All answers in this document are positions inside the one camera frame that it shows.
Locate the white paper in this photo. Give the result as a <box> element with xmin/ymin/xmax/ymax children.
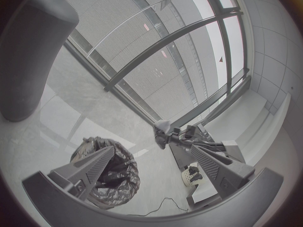
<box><xmin>157</xmin><ymin>120</ymin><xmax>171</xmax><ymax>131</ymax></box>

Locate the dark grey round chair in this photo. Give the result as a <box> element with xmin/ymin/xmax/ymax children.
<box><xmin>0</xmin><ymin>0</ymin><xmax>80</xmax><ymax>123</ymax></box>

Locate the black plastic bag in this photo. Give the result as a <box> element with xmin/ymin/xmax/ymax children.
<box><xmin>70</xmin><ymin>137</ymin><xmax>141</xmax><ymax>210</ymax></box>

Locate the black plastic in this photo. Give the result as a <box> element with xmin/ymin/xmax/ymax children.
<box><xmin>153</xmin><ymin>124</ymin><xmax>171</xmax><ymax>150</ymax></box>

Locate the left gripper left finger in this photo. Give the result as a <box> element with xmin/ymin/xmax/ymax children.
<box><xmin>47</xmin><ymin>146</ymin><xmax>115</xmax><ymax>201</ymax></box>

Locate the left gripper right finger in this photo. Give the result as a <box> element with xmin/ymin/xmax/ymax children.
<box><xmin>191</xmin><ymin>144</ymin><xmax>255</xmax><ymax>199</ymax></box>

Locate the white perforated basket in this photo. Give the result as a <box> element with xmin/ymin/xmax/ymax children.
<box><xmin>181</xmin><ymin>165</ymin><xmax>206</xmax><ymax>188</ymax></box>

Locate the window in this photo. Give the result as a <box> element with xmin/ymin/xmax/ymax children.
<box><xmin>57</xmin><ymin>0</ymin><xmax>251</xmax><ymax>137</ymax></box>

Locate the black cable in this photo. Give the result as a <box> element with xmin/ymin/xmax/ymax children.
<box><xmin>128</xmin><ymin>198</ymin><xmax>189</xmax><ymax>217</ymax></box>

